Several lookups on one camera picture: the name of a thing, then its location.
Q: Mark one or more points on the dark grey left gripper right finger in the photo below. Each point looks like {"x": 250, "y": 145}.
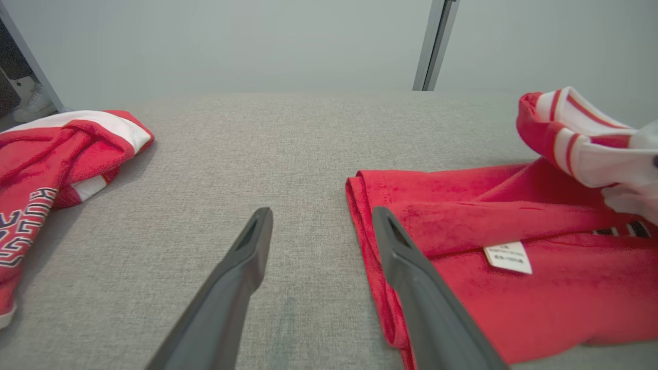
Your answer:
{"x": 426, "y": 308}

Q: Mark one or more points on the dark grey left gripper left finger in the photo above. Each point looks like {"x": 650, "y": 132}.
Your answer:
{"x": 226, "y": 298}

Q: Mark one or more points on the red white basketball jersey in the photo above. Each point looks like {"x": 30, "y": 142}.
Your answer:
{"x": 514, "y": 318}

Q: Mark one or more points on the red white basketball shorts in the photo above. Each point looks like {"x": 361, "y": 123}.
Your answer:
{"x": 46, "y": 159}

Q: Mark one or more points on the grey fabric sofa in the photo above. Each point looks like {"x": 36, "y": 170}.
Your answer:
{"x": 257, "y": 154}

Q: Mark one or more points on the white sneaker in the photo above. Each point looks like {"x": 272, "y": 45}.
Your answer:
{"x": 33, "y": 105}

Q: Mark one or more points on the person leg dark trousers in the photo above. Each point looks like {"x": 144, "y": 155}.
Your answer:
{"x": 10, "y": 56}

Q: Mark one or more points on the grey partition post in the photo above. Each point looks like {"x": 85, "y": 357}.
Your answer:
{"x": 434, "y": 46}

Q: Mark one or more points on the grey partition edge frame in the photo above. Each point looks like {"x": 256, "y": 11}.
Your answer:
{"x": 33, "y": 64}

